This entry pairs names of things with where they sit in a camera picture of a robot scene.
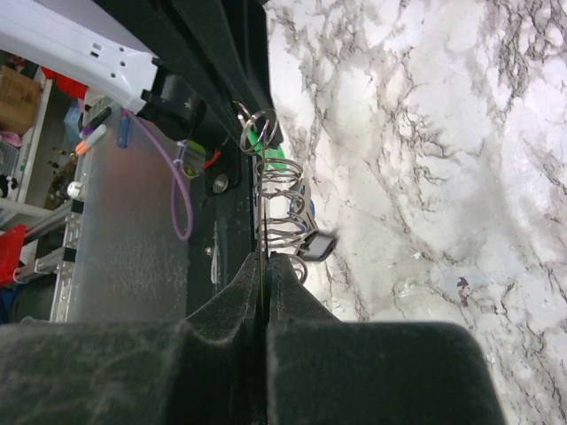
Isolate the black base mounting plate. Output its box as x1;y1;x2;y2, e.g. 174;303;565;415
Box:
186;139;256;314

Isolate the blue key tag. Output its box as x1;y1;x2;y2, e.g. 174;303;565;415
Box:
289;178;317;234

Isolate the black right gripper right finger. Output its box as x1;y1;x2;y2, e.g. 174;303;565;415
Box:
266;254;505;424

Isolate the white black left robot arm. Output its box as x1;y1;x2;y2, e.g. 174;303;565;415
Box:
1;1;283;148

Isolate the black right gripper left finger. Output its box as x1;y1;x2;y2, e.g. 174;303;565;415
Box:
1;255;266;424

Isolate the green tagged key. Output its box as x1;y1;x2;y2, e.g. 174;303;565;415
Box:
233;100;287;172

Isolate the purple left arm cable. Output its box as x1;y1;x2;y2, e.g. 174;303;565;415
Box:
128;110;195;243

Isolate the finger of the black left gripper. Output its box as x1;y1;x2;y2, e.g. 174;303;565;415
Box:
99;1;274;149

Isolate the aluminium front rail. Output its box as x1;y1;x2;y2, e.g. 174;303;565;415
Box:
12;181;85;321

